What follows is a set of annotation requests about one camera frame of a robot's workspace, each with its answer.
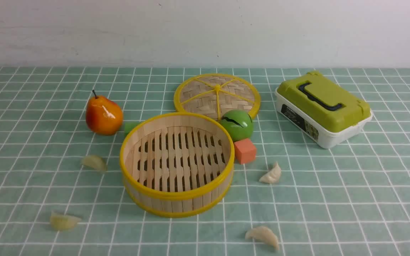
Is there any orange foam cube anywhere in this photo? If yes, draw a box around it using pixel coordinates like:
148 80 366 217
234 138 257 164

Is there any green lid white storage box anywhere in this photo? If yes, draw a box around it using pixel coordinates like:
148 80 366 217
274 71 373 149

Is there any orange red toy pear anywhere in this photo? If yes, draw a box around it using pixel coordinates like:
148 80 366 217
85 90 123 136

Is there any woven bamboo steamer lid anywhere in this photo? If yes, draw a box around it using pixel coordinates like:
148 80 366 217
173 73 261 120

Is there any green toy apple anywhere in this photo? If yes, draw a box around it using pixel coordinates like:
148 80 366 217
219 109 253 142

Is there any bamboo steamer tray yellow rim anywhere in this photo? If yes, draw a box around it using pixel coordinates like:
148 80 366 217
119 112 235 218

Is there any small green block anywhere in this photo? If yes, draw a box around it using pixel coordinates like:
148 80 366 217
124 121 141 136

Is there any pale green dumpling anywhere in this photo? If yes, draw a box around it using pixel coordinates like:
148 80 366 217
50 211 82 231
81 155 107 173

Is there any green checked tablecloth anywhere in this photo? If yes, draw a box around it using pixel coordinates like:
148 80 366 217
0 66 410 256

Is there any white dumpling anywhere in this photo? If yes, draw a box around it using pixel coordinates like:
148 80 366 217
259 162 282 184
245 226 280 251

